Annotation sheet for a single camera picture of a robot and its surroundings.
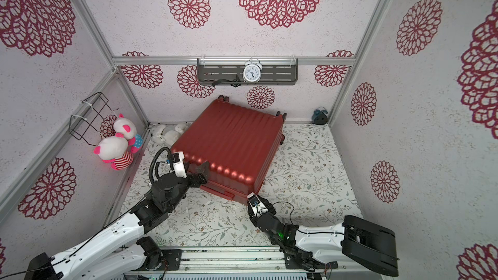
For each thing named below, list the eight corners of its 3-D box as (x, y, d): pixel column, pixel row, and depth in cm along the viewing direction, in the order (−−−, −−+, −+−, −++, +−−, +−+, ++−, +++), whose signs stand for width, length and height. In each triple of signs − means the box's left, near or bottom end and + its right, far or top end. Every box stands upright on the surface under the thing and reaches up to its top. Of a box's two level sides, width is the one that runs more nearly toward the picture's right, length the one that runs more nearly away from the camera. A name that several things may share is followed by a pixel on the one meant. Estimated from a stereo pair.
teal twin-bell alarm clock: (313, 125, 123) (317, 115, 116) (311, 117, 128) (314, 106, 121) (324, 125, 123) (329, 115, 116) (321, 117, 128) (325, 106, 121)
